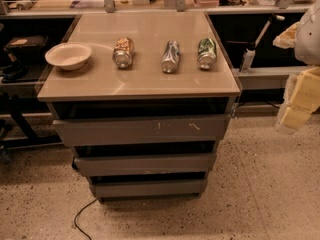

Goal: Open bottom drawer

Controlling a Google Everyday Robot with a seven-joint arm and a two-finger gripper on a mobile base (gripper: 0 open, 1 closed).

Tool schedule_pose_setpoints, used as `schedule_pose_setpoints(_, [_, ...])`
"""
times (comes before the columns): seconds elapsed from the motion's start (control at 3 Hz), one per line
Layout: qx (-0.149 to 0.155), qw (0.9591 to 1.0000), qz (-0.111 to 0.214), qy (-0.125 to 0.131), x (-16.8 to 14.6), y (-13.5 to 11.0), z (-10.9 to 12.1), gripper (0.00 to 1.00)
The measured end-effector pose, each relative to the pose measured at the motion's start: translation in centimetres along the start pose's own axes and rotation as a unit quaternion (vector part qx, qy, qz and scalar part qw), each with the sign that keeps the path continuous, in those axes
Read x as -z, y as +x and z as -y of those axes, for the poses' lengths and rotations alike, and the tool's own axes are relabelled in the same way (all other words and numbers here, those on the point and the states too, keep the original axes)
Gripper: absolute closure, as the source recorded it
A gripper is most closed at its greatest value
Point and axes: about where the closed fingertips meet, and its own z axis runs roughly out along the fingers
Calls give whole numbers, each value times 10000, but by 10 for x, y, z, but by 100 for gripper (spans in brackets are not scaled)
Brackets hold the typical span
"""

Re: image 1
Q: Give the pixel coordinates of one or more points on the grey bottom drawer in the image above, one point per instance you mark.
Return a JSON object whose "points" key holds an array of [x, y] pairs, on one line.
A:
{"points": [[141, 189]]}

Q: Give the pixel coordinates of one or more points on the grey top drawer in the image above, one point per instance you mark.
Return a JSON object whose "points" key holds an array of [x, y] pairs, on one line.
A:
{"points": [[139, 130]]}

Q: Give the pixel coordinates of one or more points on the grey metal shelf rail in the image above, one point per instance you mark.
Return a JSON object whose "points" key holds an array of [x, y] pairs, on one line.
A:
{"points": [[267, 77]]}

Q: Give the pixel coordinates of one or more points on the brown patterned can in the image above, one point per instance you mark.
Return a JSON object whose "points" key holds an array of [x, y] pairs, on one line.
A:
{"points": [[123, 52]]}

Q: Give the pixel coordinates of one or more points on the grey drawer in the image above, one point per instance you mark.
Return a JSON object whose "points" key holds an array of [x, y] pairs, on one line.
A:
{"points": [[141, 189], [139, 130], [145, 165]]}

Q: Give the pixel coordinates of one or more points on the dark box on shelf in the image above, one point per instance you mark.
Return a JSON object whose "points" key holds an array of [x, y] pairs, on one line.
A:
{"points": [[27, 42]]}

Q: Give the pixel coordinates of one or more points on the silver blue can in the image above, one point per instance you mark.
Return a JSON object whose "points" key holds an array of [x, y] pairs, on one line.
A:
{"points": [[171, 56]]}

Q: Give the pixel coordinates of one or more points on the white bottle with wand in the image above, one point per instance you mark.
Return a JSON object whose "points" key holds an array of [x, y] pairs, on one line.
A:
{"points": [[249, 53]]}

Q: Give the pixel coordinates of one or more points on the grey middle drawer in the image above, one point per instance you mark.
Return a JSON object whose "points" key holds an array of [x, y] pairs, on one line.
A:
{"points": [[145, 165]]}

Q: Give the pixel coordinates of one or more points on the green can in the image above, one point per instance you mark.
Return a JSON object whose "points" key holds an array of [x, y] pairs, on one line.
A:
{"points": [[207, 54]]}

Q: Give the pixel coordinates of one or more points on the white bowl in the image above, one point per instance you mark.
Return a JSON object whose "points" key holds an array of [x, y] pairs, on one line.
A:
{"points": [[69, 56]]}

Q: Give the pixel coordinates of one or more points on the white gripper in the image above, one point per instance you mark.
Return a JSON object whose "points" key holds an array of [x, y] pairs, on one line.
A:
{"points": [[308, 39]]}

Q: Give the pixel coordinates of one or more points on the grey drawer cabinet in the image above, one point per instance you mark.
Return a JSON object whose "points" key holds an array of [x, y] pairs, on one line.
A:
{"points": [[102, 90]]}

